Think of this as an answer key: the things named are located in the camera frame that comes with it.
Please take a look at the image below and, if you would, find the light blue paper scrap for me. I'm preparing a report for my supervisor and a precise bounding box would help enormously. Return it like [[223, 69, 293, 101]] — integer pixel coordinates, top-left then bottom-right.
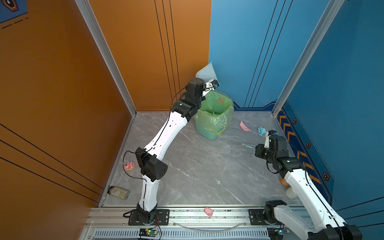
[[258, 127, 268, 136]]

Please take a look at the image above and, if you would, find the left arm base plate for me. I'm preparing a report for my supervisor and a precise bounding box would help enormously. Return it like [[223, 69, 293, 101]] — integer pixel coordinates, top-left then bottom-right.
[[128, 208, 170, 226]]

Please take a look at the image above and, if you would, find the white bottle green cap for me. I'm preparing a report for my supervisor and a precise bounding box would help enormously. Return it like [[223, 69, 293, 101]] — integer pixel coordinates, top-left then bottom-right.
[[285, 187, 298, 199]]

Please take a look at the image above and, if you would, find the green trash bin with liner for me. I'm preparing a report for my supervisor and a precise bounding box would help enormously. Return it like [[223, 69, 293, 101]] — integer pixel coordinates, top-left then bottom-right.
[[193, 91, 235, 140]]

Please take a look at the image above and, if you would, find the pink toy on yellow base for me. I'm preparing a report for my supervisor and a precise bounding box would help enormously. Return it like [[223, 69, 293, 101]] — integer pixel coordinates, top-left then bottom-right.
[[123, 162, 135, 172]]

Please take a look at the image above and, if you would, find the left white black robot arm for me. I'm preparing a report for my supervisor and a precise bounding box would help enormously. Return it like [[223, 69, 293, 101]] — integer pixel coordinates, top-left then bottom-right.
[[135, 78, 218, 219]]

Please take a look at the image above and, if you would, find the circuit board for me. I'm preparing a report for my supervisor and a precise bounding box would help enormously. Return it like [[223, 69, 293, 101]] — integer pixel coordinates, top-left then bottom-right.
[[267, 228, 291, 240], [139, 229, 159, 239]]

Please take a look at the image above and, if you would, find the grey-green plastic dustpan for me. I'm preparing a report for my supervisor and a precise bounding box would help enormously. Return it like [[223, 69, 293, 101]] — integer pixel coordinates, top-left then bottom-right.
[[196, 63, 218, 83]]

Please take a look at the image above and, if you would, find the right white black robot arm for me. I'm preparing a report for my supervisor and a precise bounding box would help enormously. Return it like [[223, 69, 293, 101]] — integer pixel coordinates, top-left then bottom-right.
[[255, 134, 363, 240]]

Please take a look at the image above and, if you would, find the grey-green hand brush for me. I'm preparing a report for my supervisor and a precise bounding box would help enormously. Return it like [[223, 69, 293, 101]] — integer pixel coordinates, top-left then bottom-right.
[[242, 144, 256, 149]]

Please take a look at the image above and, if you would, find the right circuit board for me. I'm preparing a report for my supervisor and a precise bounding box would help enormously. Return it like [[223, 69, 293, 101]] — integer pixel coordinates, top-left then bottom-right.
[[267, 228, 291, 240]]

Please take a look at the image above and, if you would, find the left circuit board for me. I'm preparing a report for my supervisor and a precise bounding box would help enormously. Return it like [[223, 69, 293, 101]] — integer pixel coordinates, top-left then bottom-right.
[[139, 229, 159, 239]]

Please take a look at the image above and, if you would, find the pink paper ball on rail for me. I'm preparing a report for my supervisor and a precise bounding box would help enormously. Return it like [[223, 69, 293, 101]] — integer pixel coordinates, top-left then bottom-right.
[[204, 207, 213, 217]]

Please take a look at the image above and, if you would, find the pink paper scrap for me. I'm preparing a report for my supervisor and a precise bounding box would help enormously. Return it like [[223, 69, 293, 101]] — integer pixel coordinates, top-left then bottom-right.
[[240, 121, 251, 132]]

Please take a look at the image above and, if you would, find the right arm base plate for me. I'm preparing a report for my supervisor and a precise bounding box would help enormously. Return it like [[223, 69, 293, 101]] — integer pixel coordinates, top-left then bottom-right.
[[248, 209, 268, 226]]

